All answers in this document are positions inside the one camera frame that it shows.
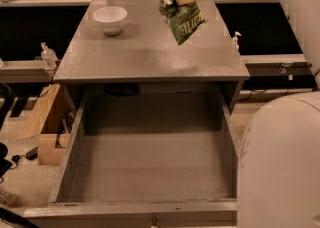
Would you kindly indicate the green jalapeno chip bag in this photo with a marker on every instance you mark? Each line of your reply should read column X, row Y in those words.
column 182, row 20

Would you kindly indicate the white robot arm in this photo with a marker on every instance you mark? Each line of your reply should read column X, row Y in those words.
column 278, row 182

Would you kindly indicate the open grey top drawer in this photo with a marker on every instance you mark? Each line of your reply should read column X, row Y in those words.
column 163, row 159

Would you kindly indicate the grey wooden cabinet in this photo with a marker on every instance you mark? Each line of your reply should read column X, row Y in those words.
column 146, row 51

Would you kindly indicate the small white pump bottle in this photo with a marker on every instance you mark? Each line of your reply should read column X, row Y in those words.
column 235, row 39

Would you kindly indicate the white bowl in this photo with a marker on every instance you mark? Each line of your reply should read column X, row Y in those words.
column 111, row 19

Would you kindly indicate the clear pump bottle left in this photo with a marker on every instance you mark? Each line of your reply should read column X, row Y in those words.
column 48, row 56

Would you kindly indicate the brown cardboard box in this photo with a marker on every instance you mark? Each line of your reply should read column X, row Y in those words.
column 48, row 124

